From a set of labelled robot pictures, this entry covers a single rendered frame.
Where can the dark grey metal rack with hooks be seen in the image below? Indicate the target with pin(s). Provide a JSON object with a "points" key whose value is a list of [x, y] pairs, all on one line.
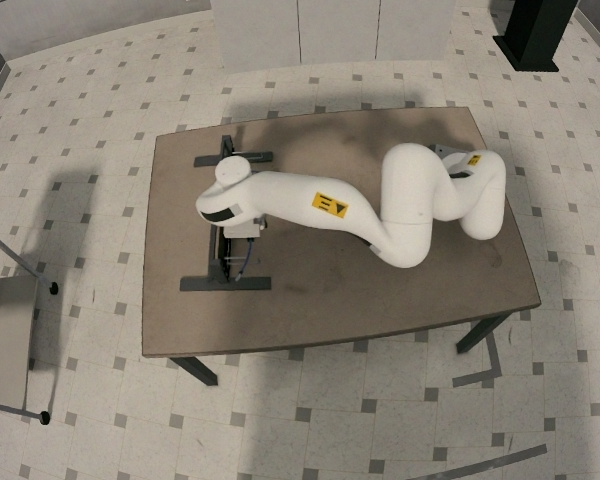
{"points": [[222, 271]]}

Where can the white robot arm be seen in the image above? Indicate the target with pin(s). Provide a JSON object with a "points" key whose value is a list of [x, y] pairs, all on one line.
{"points": [[410, 175]]}

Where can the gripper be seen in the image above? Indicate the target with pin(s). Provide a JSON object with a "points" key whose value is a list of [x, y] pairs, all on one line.
{"points": [[261, 221]]}

